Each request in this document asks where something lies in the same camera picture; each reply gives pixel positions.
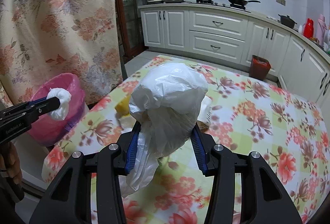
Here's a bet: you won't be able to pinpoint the black frying pan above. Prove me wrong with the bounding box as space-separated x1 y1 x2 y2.
228 0 260 6

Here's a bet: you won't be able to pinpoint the dark red floor bin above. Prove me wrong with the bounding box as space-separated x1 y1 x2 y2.
249 55 271 81

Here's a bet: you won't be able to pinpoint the white plastic bag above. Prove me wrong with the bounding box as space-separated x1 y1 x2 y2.
119 62 208 198

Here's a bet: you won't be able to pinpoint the black casserole pot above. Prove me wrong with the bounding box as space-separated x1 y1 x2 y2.
279 15 296 29

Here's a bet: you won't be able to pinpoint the white lower kitchen cabinets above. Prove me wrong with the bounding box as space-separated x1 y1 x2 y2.
139 3 329 113

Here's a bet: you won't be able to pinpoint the crumpled printed paper cup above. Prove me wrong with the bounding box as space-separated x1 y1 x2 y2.
197 96 212 125

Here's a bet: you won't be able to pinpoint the white tissue wad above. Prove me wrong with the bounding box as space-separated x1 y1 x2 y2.
47 88 72 121

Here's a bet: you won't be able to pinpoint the left hand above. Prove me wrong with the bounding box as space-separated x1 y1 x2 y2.
1 142 22 185

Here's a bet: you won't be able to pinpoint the yellow sponge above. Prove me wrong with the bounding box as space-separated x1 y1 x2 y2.
115 99 130 118

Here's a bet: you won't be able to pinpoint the floral tablecloth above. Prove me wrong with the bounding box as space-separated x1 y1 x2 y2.
42 56 329 223

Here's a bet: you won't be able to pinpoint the floral curtain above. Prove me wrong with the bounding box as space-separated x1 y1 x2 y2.
1 0 123 107

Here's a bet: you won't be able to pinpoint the gas stove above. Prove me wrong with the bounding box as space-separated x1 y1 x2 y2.
192 0 251 13

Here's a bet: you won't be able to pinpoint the pink thermos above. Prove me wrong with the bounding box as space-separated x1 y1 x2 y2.
316 14 327 46

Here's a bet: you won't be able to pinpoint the red thermos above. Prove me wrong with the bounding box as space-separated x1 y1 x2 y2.
303 18 314 39

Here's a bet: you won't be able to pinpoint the pink trash bin with liner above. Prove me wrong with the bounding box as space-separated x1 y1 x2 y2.
27 73 88 147

